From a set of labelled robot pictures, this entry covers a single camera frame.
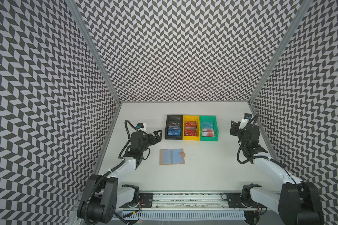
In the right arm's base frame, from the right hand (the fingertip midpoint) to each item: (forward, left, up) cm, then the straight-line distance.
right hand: (234, 123), depth 85 cm
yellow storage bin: (+15, +28, -13) cm, 34 cm away
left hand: (-3, +48, -5) cm, 48 cm away
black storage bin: (+13, +38, -13) cm, 42 cm away
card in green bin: (+2, +14, -13) cm, 19 cm away
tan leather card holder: (-15, +40, -15) cm, 45 cm away
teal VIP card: (+9, +14, -14) cm, 21 cm away
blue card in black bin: (+4, +37, -14) cm, 40 cm away
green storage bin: (+13, +12, -11) cm, 21 cm away
